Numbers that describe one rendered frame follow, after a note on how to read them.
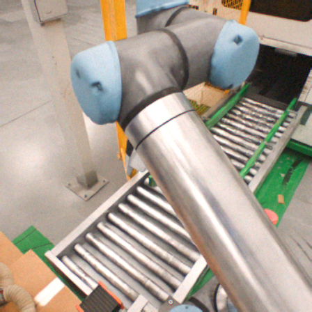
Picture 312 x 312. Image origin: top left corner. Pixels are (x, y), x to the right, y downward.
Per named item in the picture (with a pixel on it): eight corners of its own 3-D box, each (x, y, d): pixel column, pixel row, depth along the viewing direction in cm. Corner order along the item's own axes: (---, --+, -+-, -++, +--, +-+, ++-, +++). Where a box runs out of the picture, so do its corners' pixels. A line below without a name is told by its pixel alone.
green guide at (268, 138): (290, 105, 249) (294, 97, 242) (302, 109, 244) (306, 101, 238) (207, 220, 158) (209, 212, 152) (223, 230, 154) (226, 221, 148)
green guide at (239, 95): (239, 88, 272) (240, 80, 266) (248, 91, 267) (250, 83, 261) (139, 180, 182) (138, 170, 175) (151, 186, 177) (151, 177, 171)
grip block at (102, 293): (102, 286, 73) (99, 279, 70) (125, 308, 69) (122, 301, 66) (79, 312, 69) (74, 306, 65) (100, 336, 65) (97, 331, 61)
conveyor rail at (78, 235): (233, 99, 284) (237, 83, 270) (237, 101, 282) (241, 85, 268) (58, 266, 153) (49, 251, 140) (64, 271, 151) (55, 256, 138)
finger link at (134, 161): (129, 189, 53) (151, 150, 50) (115, 171, 57) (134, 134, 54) (141, 189, 56) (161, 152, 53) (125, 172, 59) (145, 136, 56)
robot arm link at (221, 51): (196, 112, 31) (141, 77, 37) (255, 83, 35) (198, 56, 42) (205, 42, 25) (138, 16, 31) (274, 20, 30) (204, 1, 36)
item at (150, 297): (237, 101, 281) (239, 93, 275) (294, 121, 255) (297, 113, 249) (64, 271, 151) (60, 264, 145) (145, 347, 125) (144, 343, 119)
